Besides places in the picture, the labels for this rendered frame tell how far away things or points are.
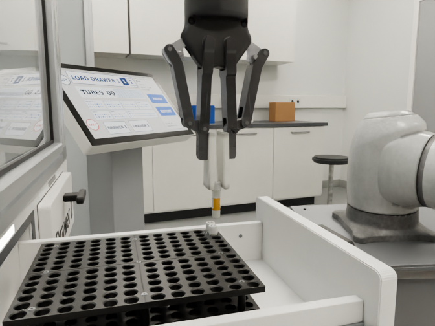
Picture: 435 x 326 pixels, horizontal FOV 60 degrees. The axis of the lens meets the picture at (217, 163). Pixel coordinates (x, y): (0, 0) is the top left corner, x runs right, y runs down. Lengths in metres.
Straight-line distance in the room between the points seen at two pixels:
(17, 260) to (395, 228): 0.72
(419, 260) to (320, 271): 0.42
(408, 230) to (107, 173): 0.91
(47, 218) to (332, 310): 0.40
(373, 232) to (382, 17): 4.15
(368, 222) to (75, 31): 1.62
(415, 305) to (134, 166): 0.95
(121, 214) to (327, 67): 4.08
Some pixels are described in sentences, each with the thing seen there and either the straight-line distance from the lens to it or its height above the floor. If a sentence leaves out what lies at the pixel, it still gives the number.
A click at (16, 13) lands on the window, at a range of 0.64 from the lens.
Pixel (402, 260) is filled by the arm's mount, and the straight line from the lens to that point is 0.83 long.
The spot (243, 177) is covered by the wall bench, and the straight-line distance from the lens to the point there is 3.73.
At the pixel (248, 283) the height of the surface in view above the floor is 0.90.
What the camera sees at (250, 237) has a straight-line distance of 0.58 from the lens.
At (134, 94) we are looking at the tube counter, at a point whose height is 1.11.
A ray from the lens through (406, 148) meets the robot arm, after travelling 0.84.
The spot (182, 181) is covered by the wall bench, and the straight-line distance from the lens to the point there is 3.50.
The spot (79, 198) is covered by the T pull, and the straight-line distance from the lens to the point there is 0.70.
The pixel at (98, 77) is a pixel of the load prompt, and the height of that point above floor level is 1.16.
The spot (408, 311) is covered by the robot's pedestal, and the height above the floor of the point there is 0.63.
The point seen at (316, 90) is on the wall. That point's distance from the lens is 4.98.
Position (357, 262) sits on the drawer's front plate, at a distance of 0.38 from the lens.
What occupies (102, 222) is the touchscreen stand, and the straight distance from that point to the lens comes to 1.38.
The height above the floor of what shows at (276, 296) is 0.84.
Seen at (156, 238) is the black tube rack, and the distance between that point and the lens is 0.50.
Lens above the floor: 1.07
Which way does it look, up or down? 9 degrees down
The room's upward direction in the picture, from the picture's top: straight up
